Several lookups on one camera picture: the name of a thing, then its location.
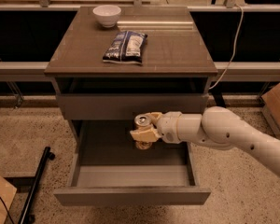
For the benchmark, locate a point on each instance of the brown cardboard sheet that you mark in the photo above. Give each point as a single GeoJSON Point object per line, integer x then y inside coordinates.
{"type": "Point", "coordinates": [7, 195]}

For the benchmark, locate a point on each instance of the orange soda can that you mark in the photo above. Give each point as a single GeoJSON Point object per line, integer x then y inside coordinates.
{"type": "Point", "coordinates": [142, 121]}

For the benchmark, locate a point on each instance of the black metal bar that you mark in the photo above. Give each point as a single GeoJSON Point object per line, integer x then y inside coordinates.
{"type": "Point", "coordinates": [47, 155]}

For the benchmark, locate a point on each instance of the cardboard box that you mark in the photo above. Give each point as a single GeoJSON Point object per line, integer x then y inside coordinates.
{"type": "Point", "coordinates": [272, 108]}

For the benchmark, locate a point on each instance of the grey drawer cabinet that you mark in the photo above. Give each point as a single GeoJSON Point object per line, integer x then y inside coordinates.
{"type": "Point", "coordinates": [175, 59]}

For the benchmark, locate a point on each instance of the open grey middle drawer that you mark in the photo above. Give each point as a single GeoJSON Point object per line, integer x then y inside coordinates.
{"type": "Point", "coordinates": [108, 169]}

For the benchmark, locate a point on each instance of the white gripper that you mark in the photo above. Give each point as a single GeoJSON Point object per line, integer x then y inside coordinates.
{"type": "Point", "coordinates": [168, 126]}

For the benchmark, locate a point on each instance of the white ceramic bowl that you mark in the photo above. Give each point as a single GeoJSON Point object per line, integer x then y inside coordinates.
{"type": "Point", "coordinates": [107, 15]}

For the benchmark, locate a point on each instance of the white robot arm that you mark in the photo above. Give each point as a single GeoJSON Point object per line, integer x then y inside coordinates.
{"type": "Point", "coordinates": [217, 127]}

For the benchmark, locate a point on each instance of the blue chip bag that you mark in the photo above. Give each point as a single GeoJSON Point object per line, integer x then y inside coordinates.
{"type": "Point", "coordinates": [126, 47]}

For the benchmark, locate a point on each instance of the closed grey top drawer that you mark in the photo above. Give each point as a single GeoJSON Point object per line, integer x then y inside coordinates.
{"type": "Point", "coordinates": [127, 106]}

